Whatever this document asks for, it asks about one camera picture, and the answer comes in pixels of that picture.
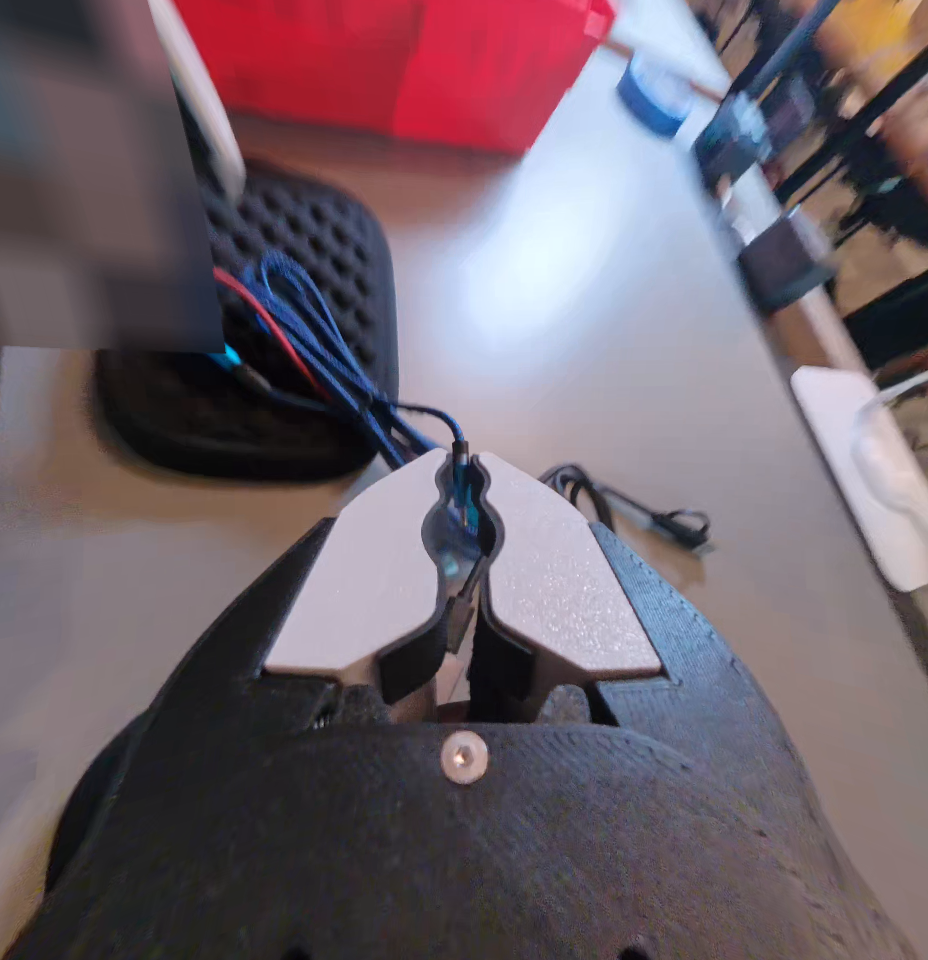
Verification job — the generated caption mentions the blue tape roll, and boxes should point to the blue tape roll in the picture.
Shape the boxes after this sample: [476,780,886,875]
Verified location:
[615,51,699,140]

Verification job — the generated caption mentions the small device with display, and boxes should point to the small device with display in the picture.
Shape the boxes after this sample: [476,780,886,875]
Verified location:
[692,96,774,190]

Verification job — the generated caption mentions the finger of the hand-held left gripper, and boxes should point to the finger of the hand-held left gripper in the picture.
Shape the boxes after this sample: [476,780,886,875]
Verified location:
[147,0,247,202]

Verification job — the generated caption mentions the red plastic bin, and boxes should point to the red plastic bin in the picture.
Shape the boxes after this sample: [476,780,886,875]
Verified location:
[171,0,620,156]

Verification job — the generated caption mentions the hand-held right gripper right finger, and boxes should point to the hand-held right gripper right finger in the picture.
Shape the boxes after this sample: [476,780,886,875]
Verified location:
[467,450,664,723]

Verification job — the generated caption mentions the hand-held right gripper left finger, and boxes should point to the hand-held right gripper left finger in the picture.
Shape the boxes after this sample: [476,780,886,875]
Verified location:
[263,447,447,705]

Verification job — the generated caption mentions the grey box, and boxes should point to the grey box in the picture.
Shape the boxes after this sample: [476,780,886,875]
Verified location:
[736,208,837,314]

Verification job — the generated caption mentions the black usb-c cable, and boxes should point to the black usb-c cable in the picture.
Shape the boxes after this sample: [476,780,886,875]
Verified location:
[537,462,717,558]

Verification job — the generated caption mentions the blue braided cable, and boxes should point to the blue braided cable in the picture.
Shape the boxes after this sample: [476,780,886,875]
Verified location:
[211,249,504,655]

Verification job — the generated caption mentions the light stand pole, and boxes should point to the light stand pole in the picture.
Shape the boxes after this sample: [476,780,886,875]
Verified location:
[732,0,841,100]

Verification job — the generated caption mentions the white board stand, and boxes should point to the white board stand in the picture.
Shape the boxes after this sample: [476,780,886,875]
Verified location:
[790,364,928,595]

